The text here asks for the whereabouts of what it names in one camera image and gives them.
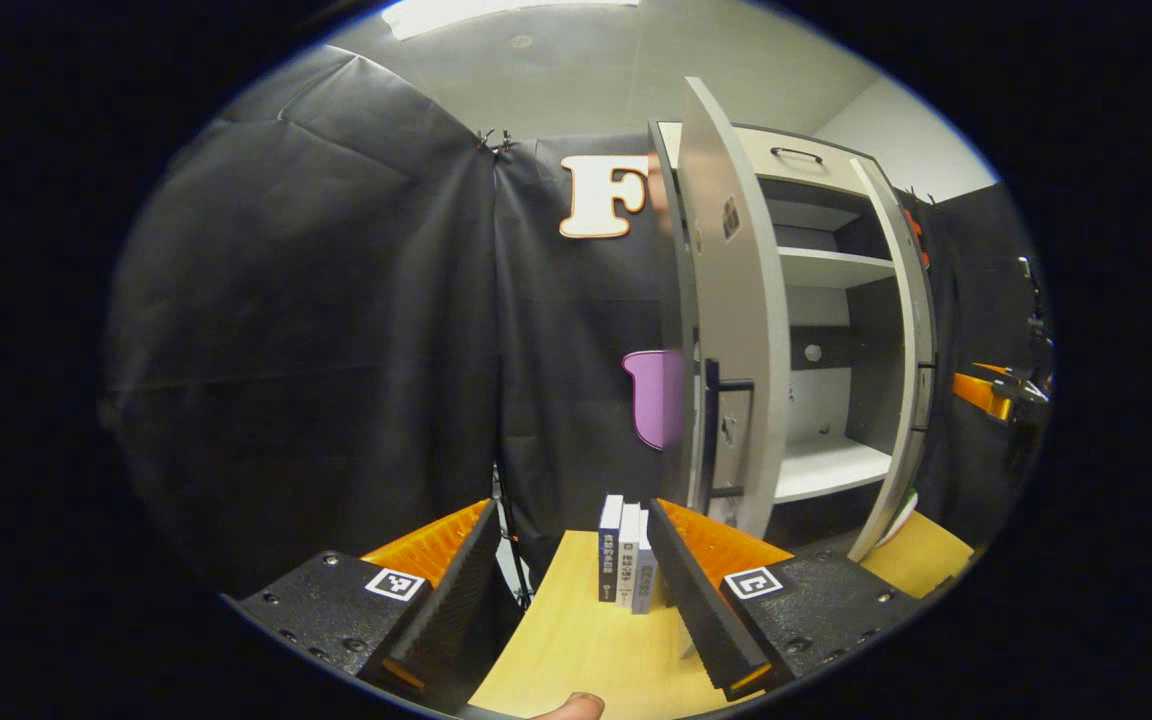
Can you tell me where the white cabinet door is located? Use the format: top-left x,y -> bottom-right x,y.
848,158 -> 939,563
674,78 -> 793,541

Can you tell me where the black backdrop cloth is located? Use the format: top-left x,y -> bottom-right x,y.
101,45 -> 1047,601

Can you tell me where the ceiling light panel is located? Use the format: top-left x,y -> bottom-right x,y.
381,0 -> 642,41

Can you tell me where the green white round object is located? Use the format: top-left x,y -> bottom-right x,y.
874,488 -> 923,549

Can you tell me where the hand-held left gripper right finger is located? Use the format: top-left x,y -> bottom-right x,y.
648,497 -> 922,701

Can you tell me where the dark blue book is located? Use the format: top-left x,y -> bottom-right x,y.
598,495 -> 625,603

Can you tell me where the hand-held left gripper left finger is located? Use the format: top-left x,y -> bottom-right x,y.
226,498 -> 503,713

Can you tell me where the white cabinet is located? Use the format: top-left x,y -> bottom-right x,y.
648,120 -> 939,563

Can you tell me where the white book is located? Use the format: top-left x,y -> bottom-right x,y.
618,503 -> 643,609

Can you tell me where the white cabinet drawer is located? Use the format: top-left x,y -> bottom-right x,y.
734,126 -> 879,191

